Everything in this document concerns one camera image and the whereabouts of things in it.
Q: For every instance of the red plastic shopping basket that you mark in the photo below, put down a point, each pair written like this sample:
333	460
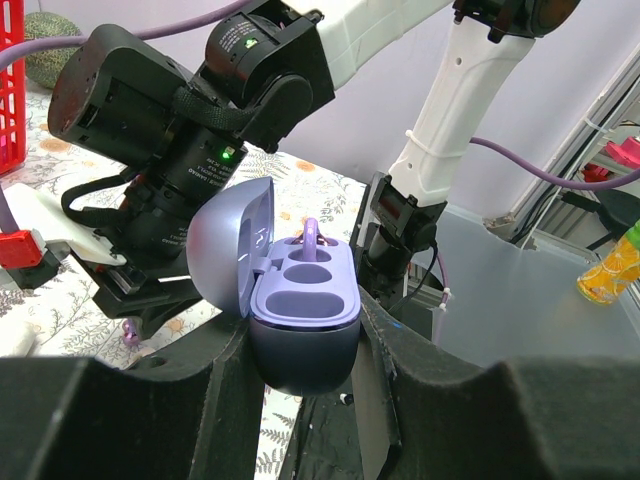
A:
13	89

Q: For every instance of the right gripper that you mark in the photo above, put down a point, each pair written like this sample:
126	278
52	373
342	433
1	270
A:
149	229

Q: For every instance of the yellow orange drink bottle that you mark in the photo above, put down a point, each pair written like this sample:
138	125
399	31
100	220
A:
606	281

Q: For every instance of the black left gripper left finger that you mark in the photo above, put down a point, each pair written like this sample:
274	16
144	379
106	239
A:
191	410

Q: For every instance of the purple earbud charging case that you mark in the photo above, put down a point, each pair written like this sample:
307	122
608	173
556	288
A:
303	316

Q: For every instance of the white earbud charging case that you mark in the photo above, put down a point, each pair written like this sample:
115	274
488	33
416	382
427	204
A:
17	339

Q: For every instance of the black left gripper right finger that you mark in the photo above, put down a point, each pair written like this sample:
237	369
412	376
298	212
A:
423	413

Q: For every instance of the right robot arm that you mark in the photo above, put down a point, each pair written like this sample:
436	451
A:
267	66

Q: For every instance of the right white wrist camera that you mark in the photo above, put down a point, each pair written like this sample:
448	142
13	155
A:
36	235

